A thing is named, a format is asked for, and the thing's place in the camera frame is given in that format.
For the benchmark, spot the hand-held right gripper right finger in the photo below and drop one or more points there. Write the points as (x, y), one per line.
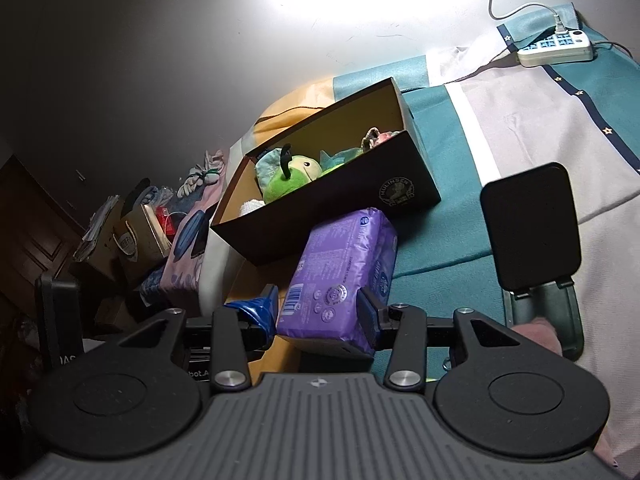
(372, 317)

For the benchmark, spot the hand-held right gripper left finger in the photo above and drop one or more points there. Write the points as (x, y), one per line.
(257, 310)

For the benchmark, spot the purple tissue pack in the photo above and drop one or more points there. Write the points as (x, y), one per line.
(340, 265)

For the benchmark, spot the white towel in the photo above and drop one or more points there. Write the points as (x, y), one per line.
(250, 206)

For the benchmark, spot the dark cardboard box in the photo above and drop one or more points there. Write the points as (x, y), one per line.
(325, 210)

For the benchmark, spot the green plush toy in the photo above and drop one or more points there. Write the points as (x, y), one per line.
(287, 182)

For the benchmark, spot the wooden door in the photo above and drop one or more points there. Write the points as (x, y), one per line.
(35, 230)

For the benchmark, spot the pile of papers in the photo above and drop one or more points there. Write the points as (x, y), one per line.
(97, 230)

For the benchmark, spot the blue and pink printed bag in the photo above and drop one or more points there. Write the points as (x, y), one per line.
(182, 260)

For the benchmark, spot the brown paper bag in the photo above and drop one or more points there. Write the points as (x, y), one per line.
(137, 245)

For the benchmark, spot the red packet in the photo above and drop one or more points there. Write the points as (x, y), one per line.
(165, 221)

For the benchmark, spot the blue patterned cloth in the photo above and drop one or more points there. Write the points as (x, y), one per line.
(159, 196)

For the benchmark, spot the pink cloth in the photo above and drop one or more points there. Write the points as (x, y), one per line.
(540, 337)

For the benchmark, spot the green phone stand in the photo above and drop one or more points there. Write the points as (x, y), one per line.
(545, 305)

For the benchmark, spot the white power strip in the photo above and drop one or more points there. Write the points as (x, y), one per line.
(555, 50)

